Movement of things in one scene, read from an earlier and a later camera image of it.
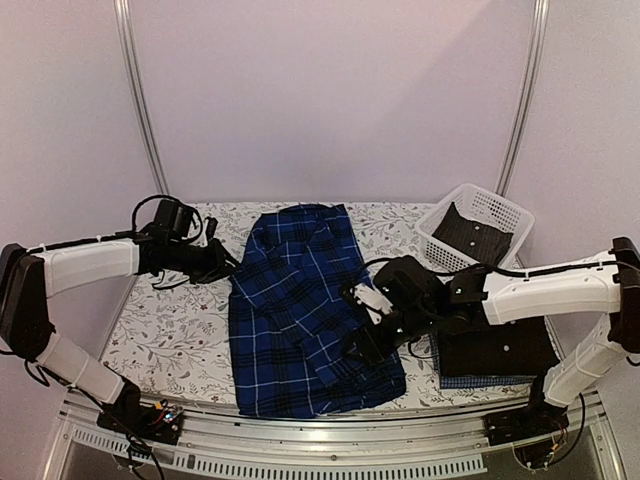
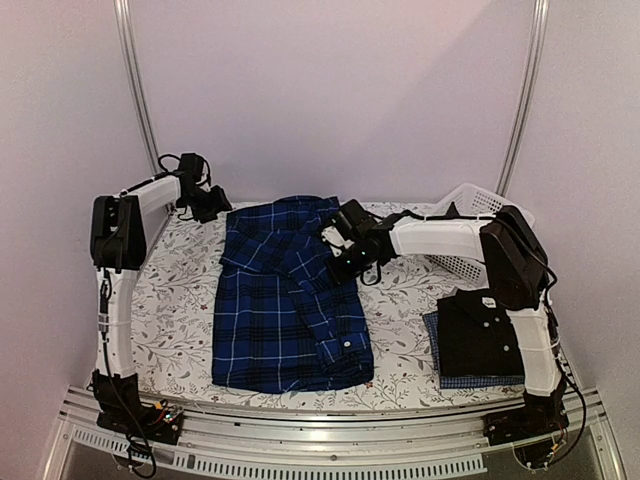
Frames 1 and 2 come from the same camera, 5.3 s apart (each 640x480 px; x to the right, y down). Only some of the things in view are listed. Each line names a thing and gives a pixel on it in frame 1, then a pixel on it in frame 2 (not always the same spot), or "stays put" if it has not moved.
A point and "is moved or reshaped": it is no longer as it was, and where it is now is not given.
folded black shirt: [515, 348] stays put
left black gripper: [218, 268] to [221, 203]
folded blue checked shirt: [450, 381] stays put
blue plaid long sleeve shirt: [291, 325] is moved or reshaped
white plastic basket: [477, 204] stays put
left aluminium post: [123, 16] stays put
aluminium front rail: [224, 447] stays put
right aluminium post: [535, 56] stays put
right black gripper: [369, 342] to [339, 275]
